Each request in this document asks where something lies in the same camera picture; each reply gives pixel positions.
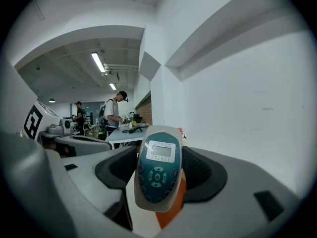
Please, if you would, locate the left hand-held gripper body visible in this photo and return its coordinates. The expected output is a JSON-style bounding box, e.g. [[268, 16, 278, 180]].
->
[[21, 100, 75, 159]]

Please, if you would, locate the long ceiling light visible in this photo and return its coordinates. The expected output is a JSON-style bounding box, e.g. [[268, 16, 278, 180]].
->
[[91, 52, 107, 73]]

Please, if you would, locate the grey handheld device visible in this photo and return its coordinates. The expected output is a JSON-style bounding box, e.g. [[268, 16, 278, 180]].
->
[[133, 124, 184, 213]]

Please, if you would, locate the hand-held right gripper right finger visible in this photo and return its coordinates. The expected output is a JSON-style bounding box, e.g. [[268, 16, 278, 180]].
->
[[153, 146, 302, 238]]

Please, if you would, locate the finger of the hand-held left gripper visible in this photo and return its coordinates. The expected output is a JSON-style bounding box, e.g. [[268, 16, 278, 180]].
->
[[54, 134, 113, 159]]

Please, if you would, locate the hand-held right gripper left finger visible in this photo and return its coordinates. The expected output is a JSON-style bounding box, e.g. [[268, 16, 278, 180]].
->
[[0, 131, 139, 238]]

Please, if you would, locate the grey-blue table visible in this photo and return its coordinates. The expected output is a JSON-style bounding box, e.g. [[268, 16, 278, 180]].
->
[[105, 123, 150, 144]]

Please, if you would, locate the orange box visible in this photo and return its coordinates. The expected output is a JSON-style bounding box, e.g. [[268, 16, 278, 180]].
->
[[155, 176, 188, 230]]

